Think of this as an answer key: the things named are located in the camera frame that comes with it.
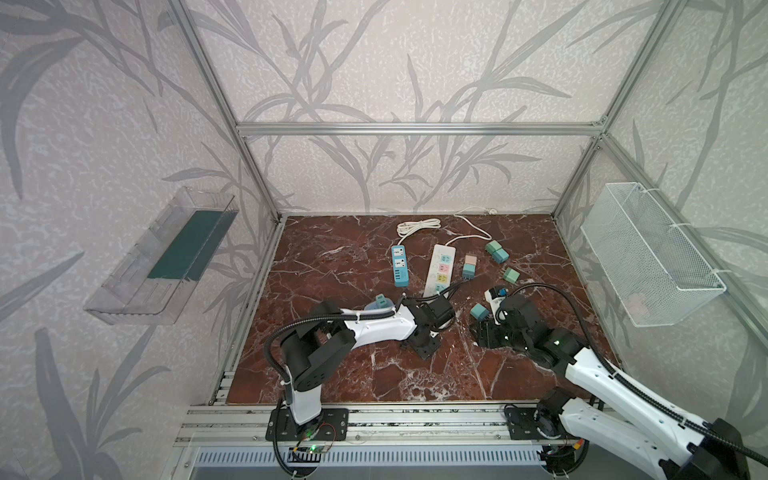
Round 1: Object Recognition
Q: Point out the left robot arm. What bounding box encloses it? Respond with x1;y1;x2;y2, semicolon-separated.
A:
263;294;456;426

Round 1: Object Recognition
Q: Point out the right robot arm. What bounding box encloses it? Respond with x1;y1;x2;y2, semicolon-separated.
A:
470;289;767;479

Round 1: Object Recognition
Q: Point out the green cube plug right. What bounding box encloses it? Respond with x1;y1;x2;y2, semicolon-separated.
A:
502;268;520;284

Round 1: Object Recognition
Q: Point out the pink teal cube plug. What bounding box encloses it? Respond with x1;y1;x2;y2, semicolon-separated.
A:
462;255;478;280

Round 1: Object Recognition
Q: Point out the green double cube plug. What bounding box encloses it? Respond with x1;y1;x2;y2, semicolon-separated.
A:
485;240;509;264

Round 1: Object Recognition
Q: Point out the long white power strip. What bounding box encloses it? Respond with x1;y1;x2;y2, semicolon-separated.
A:
423;245;456;297

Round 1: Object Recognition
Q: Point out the teal USB power strip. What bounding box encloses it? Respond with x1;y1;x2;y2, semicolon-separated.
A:
391;245;409;288

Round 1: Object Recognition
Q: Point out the clear plastic tray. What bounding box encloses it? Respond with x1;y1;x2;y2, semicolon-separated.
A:
84;187;239;326

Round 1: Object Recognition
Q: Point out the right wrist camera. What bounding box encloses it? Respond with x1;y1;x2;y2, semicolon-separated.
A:
484;286;508;318

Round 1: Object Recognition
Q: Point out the coiled white strip cable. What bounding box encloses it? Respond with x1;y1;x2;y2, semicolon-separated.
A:
395;217;443;246

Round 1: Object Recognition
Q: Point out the long white strip cable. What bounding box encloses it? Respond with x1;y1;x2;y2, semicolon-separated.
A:
446;214;494;247

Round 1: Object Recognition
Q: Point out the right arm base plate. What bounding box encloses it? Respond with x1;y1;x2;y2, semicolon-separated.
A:
503;404;561;440

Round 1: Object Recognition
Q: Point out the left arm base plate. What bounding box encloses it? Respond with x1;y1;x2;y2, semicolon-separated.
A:
265;408;350;442

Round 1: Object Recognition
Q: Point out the white wire mesh basket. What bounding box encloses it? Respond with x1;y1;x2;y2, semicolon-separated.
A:
581;182;727;328

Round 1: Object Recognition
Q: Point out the aluminium cage frame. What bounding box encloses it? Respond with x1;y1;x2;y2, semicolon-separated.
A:
167;0;768;451

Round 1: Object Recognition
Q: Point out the aluminium front rail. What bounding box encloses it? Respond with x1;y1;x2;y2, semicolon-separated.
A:
173;401;679;448

